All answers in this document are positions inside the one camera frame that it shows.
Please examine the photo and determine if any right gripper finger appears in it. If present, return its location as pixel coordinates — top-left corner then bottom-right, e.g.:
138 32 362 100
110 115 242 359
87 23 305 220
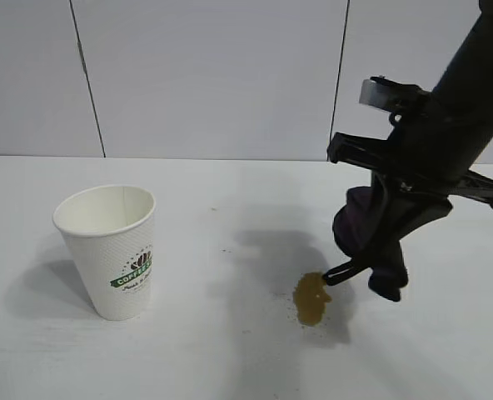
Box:
354 171 397 272
371 195 455 272

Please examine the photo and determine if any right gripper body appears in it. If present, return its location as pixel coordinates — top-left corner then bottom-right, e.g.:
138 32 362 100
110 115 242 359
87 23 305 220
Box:
327 89 493 211

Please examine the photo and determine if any black and purple cloth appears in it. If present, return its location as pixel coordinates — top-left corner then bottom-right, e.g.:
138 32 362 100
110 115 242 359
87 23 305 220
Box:
321 185 411 303

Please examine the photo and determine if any white paper coffee cup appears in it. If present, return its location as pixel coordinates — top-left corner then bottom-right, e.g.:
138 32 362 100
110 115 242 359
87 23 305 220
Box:
52 184 157 321

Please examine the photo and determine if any brown liquid spill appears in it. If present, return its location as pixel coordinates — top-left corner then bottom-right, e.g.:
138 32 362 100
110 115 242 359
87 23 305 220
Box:
290 271 334 328

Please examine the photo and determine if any right camera mount bracket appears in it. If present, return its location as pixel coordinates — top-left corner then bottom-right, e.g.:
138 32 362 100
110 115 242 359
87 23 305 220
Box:
390 82 433 124

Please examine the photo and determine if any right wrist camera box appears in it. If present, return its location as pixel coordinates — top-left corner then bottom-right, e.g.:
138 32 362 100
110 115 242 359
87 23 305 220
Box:
358 76 422 113

